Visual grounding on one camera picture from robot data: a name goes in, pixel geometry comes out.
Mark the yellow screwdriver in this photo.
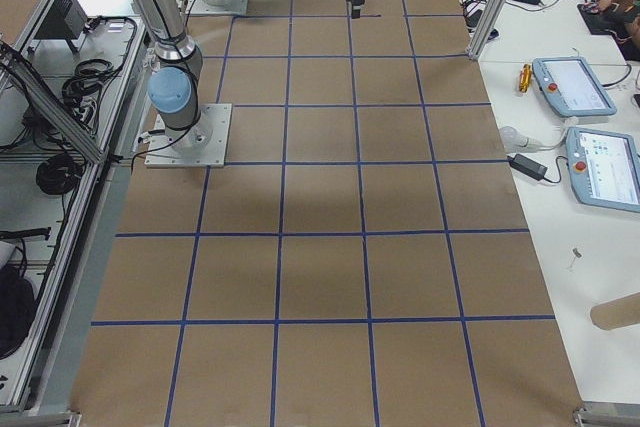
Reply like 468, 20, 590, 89
518, 64, 532, 93

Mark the white light bulb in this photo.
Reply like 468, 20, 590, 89
499, 126, 543, 153

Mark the upper teach pendant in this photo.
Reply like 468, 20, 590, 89
532, 57, 617, 118

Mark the teach pendant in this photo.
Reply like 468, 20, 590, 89
532, 57, 617, 118
565, 127, 639, 213

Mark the black power adapter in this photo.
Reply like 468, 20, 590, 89
508, 154, 547, 181

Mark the lower teach pendant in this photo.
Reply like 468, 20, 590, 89
565, 127, 639, 213

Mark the cardboard tube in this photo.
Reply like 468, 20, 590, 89
590, 293, 640, 331

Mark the aluminium frame post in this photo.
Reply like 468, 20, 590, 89
467, 0, 532, 62

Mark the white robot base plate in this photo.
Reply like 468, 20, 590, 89
144, 103, 232, 168

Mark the coiled black cable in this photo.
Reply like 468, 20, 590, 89
35, 152, 81, 197

